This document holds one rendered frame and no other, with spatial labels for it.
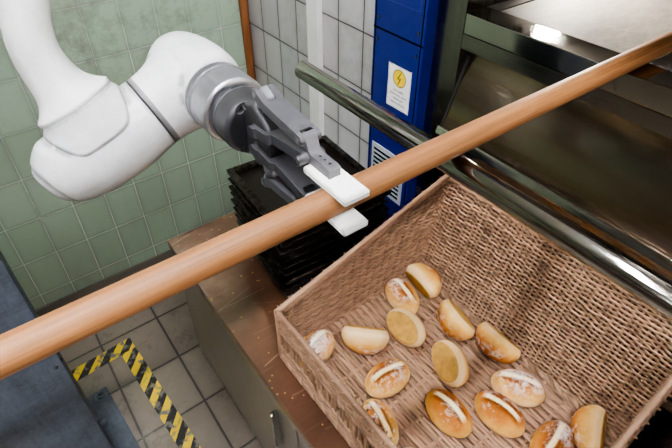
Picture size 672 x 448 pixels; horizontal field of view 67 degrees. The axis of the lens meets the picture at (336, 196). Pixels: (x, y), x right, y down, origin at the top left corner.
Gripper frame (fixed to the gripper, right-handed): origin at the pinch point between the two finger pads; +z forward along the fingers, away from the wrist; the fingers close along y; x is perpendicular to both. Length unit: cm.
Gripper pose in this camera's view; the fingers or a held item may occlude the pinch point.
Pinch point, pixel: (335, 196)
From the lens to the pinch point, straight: 51.0
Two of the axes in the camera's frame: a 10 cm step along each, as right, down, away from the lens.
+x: -8.0, 3.7, -4.6
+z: 6.0, 5.1, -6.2
